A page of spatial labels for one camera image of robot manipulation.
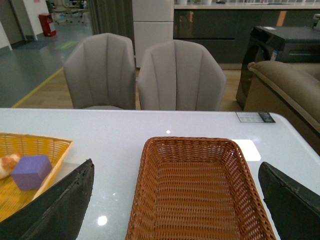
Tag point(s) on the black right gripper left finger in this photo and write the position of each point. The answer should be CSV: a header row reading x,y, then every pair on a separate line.
x,y
58,213

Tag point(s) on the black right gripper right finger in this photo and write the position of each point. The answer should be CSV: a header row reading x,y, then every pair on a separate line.
x,y
294,209

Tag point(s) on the brown wicker basket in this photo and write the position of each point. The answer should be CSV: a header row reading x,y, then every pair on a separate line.
x,y
196,188

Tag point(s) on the yellow wicker basket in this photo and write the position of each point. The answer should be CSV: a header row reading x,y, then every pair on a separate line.
x,y
12,199

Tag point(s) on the purple foam cube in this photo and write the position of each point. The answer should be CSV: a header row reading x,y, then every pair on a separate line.
x,y
31,171

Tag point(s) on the orange white plush toy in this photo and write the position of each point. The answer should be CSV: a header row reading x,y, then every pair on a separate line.
x,y
8,163

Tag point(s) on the black white table label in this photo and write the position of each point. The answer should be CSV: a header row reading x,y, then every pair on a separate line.
x,y
255,117

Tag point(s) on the beige sofa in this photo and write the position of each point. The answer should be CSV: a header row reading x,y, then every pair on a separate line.
x,y
291,90

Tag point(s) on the left grey upholstered chair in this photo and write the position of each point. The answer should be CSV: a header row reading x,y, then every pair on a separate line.
x,y
101,73

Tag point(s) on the grey upholstered chair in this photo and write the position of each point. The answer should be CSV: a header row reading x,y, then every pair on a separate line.
x,y
180,76
101,73

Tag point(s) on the black appliance cabinet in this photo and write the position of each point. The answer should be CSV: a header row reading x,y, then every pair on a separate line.
x,y
298,44

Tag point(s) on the right grey upholstered chair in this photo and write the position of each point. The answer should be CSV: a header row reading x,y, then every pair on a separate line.
x,y
180,76

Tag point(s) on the dark kitchen counter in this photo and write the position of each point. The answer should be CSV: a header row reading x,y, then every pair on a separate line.
x,y
224,26

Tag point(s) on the grey curtain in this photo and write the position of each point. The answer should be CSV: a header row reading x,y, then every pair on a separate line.
x,y
111,16

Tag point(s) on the white refrigerator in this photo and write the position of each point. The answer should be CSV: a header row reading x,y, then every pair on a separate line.
x,y
153,22

